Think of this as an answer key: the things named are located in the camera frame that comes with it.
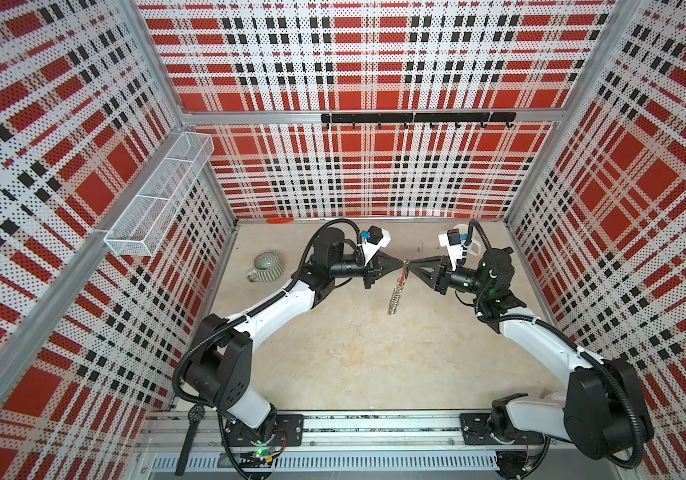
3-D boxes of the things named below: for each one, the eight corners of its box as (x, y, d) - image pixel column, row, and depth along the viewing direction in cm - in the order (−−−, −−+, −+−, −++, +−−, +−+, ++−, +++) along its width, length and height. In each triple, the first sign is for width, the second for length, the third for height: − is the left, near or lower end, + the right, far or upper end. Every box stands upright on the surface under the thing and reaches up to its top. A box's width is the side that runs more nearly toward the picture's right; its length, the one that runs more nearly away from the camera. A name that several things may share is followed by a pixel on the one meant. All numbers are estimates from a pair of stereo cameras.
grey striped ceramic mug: (253, 288, 104) (246, 275, 98) (259, 264, 111) (254, 250, 105) (280, 287, 104) (275, 275, 98) (285, 263, 111) (281, 250, 105)
